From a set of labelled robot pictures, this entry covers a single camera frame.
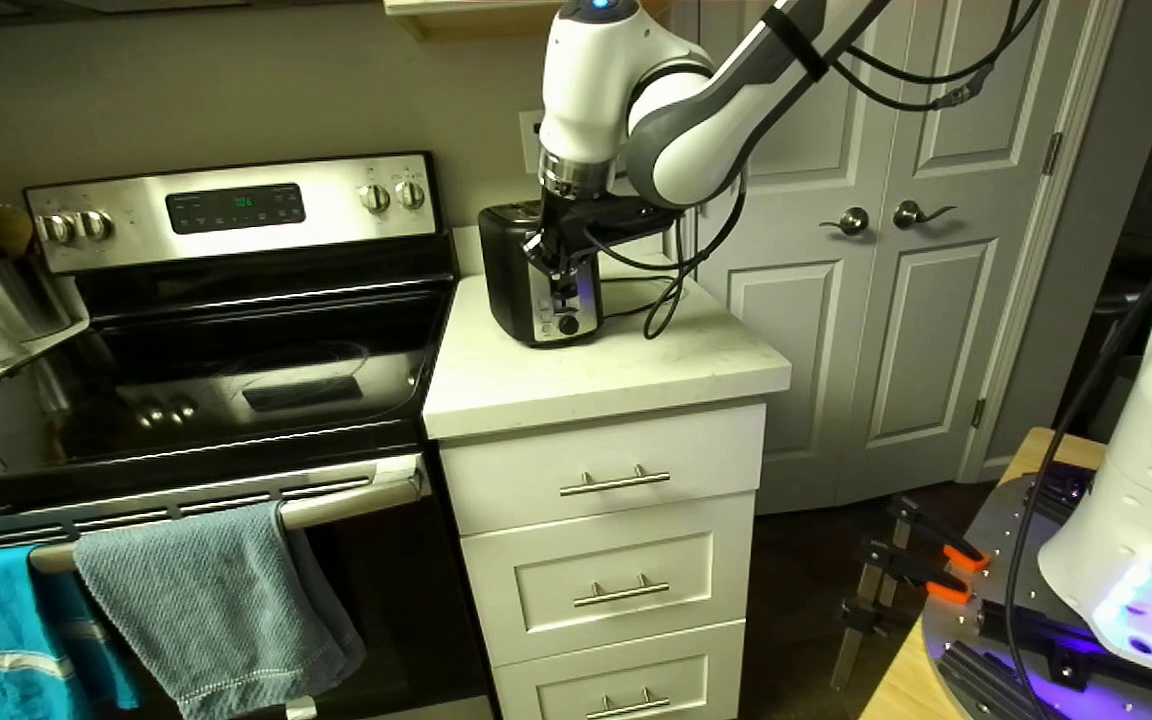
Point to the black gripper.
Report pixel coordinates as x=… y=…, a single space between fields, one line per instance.
x=575 y=216

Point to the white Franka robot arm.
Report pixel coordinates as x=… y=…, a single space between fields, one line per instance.
x=591 y=80

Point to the black and silver toaster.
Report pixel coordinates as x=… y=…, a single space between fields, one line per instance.
x=509 y=281

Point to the black round toaster dial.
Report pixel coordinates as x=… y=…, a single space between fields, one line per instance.
x=569 y=322

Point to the silver stove knob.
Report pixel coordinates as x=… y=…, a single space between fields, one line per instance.
x=373 y=199
x=57 y=228
x=97 y=227
x=409 y=193

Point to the white panel door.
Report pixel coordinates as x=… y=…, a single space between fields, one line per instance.
x=990 y=202
x=802 y=362

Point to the white drawer cabinet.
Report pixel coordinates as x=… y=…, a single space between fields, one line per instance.
x=601 y=534

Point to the black and steel stove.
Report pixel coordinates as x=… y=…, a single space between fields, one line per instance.
x=268 y=333

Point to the grey blue towel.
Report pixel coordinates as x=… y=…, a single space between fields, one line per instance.
x=216 y=614

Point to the grey robot mounting plate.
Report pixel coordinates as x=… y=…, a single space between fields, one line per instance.
x=1003 y=664

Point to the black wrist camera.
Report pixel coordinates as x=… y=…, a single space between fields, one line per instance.
x=642 y=220

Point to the white wall outlet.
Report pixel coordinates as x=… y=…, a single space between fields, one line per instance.
x=529 y=145

